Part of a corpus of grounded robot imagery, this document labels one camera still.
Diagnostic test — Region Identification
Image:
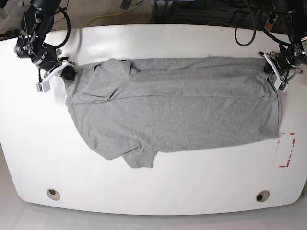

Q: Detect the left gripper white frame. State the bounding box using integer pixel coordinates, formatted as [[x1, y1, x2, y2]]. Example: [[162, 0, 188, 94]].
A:
[[257, 51, 303, 84]]

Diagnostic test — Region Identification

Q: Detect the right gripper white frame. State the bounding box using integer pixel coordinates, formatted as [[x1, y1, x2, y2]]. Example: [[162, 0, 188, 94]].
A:
[[38, 49, 75, 82]]

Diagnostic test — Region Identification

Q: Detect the grey T-shirt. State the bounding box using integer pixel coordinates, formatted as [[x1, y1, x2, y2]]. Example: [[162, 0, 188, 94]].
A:
[[64, 57, 280, 168]]

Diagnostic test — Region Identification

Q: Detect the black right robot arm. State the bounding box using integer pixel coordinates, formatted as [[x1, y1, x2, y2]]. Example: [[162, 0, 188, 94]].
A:
[[14, 0, 75, 82]]

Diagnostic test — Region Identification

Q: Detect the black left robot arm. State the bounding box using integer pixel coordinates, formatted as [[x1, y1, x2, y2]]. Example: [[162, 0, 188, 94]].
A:
[[230, 0, 307, 90]]

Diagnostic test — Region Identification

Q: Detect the red tape rectangle marking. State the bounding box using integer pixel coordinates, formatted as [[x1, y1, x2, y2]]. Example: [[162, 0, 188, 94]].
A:
[[275, 133, 295, 168]]

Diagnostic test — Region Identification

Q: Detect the black power strip red switch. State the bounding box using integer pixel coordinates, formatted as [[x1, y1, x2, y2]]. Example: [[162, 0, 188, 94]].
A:
[[264, 11, 278, 32]]

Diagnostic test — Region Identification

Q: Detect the black cable on left floor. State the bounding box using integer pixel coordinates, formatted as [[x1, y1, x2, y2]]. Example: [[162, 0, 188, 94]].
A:
[[0, 27, 22, 41]]

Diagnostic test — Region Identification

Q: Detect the yellow cable on floor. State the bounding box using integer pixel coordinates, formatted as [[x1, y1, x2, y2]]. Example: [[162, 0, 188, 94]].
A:
[[83, 7, 125, 28]]

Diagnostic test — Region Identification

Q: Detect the left table cable grommet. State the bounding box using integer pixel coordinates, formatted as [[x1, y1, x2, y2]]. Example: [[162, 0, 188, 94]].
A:
[[47, 189, 60, 201]]

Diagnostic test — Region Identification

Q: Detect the table cable grommet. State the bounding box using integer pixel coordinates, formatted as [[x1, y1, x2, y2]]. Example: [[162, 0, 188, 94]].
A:
[[256, 190, 270, 203], [47, 189, 60, 201]]

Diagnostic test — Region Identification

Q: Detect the right table cable grommet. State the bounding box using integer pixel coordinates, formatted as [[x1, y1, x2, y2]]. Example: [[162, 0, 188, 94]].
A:
[[256, 190, 270, 203]]

